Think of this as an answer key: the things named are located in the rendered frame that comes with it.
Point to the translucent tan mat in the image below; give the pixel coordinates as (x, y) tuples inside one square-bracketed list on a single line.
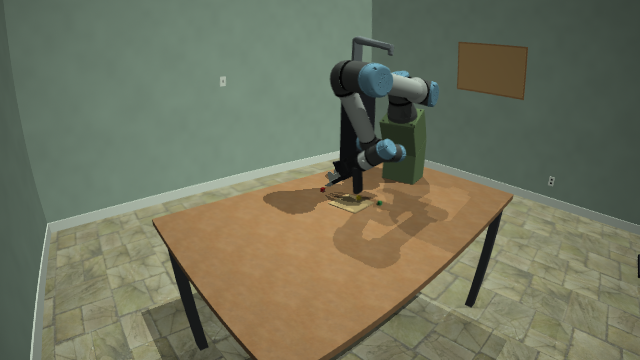
[(350, 203)]

